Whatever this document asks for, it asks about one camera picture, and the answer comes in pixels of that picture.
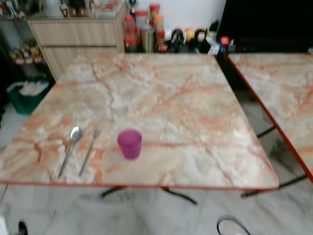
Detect silver metal fork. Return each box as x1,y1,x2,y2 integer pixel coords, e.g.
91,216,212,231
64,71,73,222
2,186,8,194
78,124,102,178

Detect purple plastic cup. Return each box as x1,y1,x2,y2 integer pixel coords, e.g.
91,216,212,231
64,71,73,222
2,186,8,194
117,129,142,160

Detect glass shelf unit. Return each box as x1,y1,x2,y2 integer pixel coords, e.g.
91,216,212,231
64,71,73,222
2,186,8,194
0,0,52,81

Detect green plastic bin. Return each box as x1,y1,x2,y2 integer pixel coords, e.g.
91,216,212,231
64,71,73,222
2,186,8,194
6,81,52,116

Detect yellow bottle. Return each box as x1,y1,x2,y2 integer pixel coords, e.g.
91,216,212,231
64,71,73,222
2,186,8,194
184,27,196,44

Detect black cable loop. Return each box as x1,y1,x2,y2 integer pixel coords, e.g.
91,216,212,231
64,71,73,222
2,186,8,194
217,215,252,235

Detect orange bottle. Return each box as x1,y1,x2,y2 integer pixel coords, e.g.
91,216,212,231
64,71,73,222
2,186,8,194
154,14,165,32

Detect red-capped clear bottle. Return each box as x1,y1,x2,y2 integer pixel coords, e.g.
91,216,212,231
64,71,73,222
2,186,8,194
124,15,137,53

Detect orange-lidded jar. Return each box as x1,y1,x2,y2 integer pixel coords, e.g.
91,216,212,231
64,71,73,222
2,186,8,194
149,3,161,20

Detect small white box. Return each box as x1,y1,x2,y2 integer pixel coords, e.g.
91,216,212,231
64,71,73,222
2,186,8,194
207,40,222,55

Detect clear jar with red lid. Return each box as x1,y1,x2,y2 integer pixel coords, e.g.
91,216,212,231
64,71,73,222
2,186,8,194
135,10,150,29

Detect steel tumbler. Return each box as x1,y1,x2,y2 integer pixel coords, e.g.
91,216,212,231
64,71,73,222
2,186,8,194
140,26,156,53

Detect blue trophy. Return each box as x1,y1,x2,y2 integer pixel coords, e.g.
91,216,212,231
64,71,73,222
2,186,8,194
127,0,138,15

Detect white plastic bags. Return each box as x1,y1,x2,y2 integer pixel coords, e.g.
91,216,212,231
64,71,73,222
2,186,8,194
20,82,49,96

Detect small red bottle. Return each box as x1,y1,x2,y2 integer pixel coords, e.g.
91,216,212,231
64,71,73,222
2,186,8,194
157,30,168,53

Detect light wooden drawer cabinet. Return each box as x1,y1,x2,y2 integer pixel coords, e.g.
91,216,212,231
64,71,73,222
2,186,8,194
27,4,126,81

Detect black metal table legs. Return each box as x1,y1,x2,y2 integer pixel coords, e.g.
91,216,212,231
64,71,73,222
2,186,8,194
102,187,199,205
241,125,313,197

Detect silver metal spoon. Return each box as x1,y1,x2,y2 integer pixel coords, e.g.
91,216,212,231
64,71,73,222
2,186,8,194
57,126,83,179

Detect red-capped dark bottle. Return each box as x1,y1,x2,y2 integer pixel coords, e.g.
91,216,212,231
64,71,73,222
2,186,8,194
220,36,230,52

